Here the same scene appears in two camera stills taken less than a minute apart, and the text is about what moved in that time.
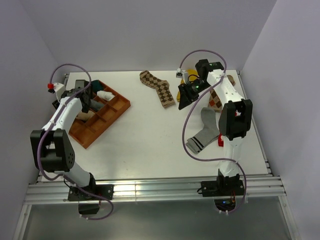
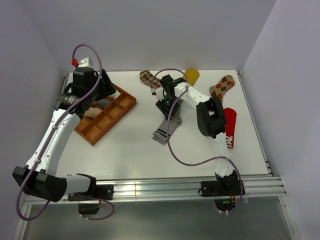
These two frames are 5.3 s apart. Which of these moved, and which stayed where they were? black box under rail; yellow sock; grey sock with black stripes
Moved: grey sock with black stripes
Stayed: yellow sock; black box under rail
